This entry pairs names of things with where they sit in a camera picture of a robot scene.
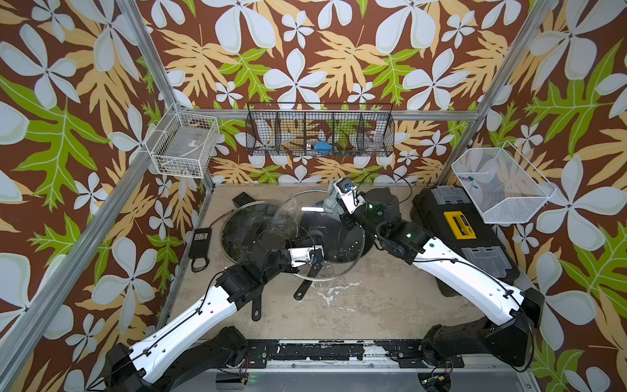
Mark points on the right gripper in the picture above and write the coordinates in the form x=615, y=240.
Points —
x=346, y=219

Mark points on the glass pot lid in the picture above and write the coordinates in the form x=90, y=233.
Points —
x=291, y=209
x=249, y=222

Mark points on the small pan with lid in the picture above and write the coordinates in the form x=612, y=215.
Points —
x=342, y=248

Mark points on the green microfibre cloth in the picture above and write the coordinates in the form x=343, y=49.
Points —
x=335, y=204

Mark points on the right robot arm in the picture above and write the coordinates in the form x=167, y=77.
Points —
x=511, y=316

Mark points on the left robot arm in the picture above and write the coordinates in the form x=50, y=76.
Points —
x=173, y=355

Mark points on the large black frying pan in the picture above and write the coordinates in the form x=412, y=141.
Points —
x=255, y=304

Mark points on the black yellow toolbox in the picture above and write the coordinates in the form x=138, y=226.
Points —
x=448, y=213

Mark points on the black power adapter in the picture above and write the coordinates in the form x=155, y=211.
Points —
x=200, y=244

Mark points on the white mesh basket right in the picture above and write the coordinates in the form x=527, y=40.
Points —
x=503, y=184

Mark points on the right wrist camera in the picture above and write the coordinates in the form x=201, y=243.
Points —
x=352, y=202

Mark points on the black wire basket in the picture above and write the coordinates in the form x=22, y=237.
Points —
x=319, y=130

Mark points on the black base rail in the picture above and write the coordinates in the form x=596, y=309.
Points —
x=398, y=353

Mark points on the white wire basket left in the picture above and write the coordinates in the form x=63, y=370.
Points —
x=182, y=143

